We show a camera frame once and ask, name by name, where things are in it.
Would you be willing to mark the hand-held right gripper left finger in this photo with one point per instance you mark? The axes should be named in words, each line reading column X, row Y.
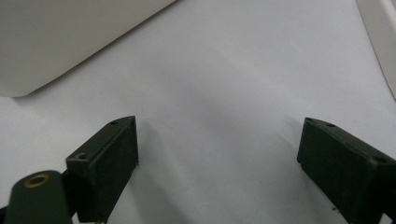
column 109, row 165

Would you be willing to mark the white plastic storage box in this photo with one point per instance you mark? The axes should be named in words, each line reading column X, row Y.
column 62, row 40

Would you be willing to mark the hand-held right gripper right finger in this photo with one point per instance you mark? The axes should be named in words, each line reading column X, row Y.
column 345, row 174

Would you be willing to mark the white table mat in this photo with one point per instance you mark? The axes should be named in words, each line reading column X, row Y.
column 218, row 93

